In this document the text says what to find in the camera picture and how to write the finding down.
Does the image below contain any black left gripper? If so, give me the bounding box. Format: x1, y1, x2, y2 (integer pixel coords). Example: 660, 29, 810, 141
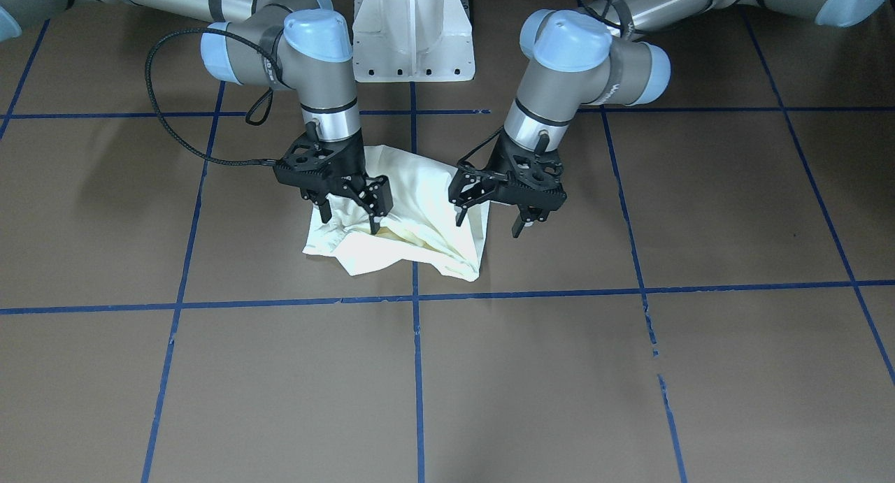
448, 132, 566, 238

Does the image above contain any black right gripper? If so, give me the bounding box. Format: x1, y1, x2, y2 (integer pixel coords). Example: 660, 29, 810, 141
308, 137, 394, 235

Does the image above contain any cream long-sleeve cat shirt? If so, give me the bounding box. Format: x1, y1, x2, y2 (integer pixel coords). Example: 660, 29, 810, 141
303, 145, 489, 282

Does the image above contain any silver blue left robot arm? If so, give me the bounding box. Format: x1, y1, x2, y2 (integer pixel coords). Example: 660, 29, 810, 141
447, 0, 885, 237

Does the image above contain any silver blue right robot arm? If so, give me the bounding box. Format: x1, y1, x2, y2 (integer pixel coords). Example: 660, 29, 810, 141
2, 0, 393, 233

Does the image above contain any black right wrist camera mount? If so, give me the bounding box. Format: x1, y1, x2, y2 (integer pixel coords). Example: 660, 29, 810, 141
273, 133, 333, 199

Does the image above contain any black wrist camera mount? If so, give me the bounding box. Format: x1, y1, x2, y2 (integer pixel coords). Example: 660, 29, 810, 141
508, 150, 567, 211
273, 133, 333, 199

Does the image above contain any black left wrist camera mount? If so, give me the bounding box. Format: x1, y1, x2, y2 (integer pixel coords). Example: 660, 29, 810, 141
508, 150, 567, 211

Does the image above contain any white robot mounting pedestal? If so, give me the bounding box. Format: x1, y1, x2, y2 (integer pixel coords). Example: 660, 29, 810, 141
352, 0, 476, 82

